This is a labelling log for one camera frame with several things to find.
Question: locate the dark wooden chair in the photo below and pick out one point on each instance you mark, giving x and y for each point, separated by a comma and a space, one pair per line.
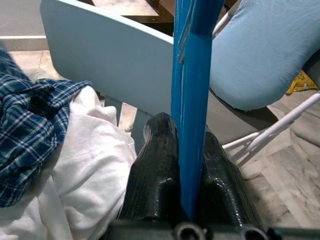
165, 25

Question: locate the blue plastic hanger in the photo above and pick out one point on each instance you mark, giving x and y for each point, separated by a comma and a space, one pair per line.
190, 100

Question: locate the blue plaid shirt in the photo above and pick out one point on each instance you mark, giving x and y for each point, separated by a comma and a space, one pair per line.
25, 125

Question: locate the grey metal folding chair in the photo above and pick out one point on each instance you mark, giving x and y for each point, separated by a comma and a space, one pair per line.
230, 120

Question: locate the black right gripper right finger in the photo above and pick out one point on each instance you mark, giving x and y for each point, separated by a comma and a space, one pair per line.
220, 190

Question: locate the yellow toy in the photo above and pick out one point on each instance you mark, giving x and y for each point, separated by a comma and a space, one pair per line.
301, 83

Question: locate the light blue pillow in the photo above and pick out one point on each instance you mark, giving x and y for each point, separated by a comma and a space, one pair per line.
262, 50

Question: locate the white garment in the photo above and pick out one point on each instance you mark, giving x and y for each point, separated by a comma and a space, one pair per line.
87, 162

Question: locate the pale plastic kids chair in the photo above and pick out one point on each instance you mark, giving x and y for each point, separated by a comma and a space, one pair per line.
100, 62

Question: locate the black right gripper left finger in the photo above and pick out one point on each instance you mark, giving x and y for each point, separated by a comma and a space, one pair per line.
152, 175

